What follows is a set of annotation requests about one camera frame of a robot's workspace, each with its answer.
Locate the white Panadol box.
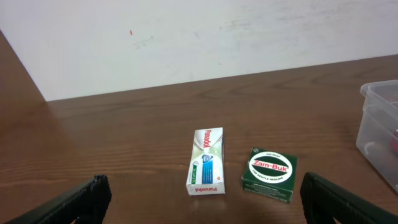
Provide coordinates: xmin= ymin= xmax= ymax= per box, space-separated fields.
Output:
xmin=186 ymin=128 xmax=225 ymax=196

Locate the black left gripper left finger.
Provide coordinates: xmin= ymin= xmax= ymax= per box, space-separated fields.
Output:
xmin=8 ymin=175 xmax=112 ymax=224

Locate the clear plastic container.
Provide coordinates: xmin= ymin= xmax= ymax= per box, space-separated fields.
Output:
xmin=356 ymin=80 xmax=397 ymax=190

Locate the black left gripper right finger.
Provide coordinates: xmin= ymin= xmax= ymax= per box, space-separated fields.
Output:
xmin=300 ymin=172 xmax=397 ymax=224

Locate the green Zam-Buk box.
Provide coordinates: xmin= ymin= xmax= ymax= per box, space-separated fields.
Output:
xmin=242 ymin=147 xmax=298 ymax=203

